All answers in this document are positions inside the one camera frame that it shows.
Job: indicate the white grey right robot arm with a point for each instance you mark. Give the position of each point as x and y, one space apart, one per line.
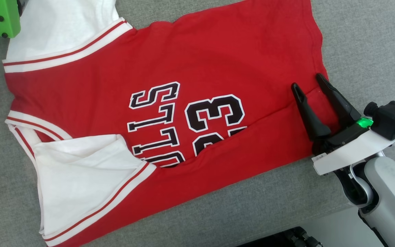
389 195

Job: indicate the red white basketball jersey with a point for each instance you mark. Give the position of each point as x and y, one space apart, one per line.
218 51

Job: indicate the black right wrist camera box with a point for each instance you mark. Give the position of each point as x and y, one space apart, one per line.
393 118

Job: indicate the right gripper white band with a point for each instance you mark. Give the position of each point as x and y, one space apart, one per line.
351 151

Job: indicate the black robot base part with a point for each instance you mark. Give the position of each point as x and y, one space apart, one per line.
286 238

